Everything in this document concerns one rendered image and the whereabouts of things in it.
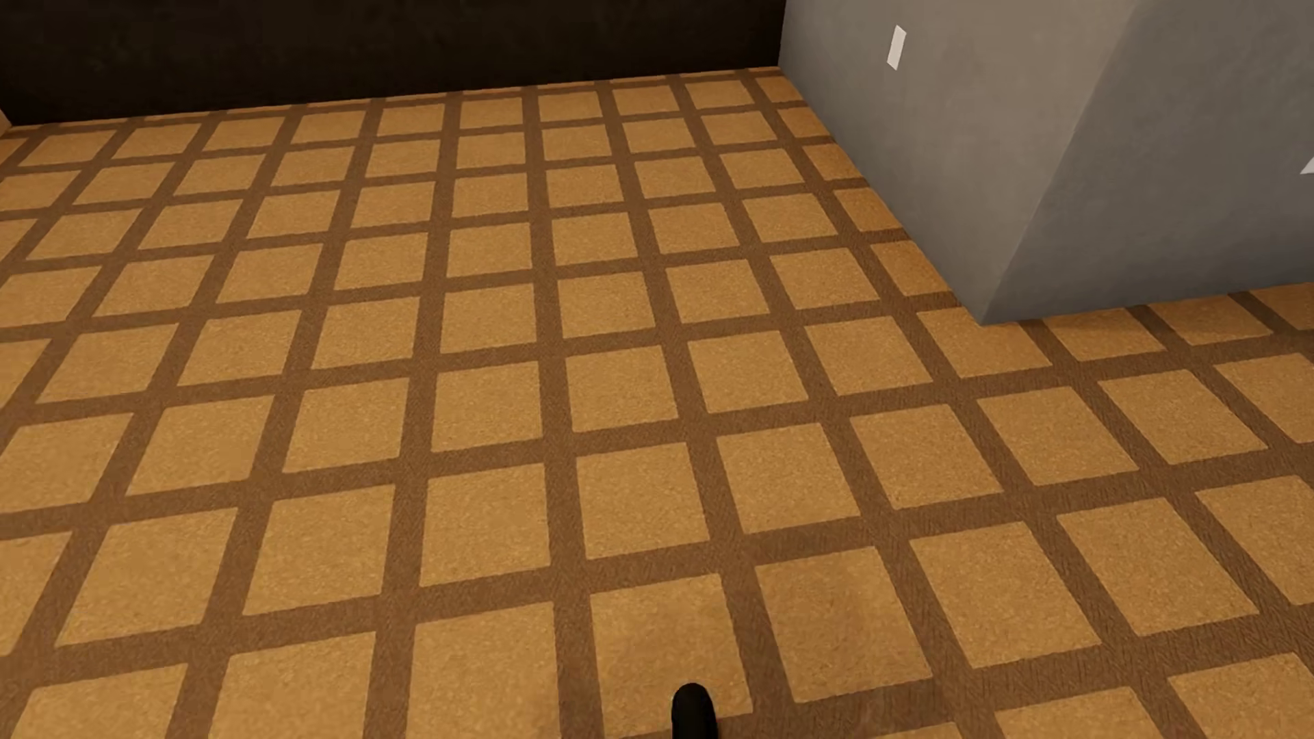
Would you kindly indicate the black robot foot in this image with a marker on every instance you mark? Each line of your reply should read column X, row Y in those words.
column 694, row 711

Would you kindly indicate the white wall outlet plate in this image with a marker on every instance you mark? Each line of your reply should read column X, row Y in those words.
column 896, row 47

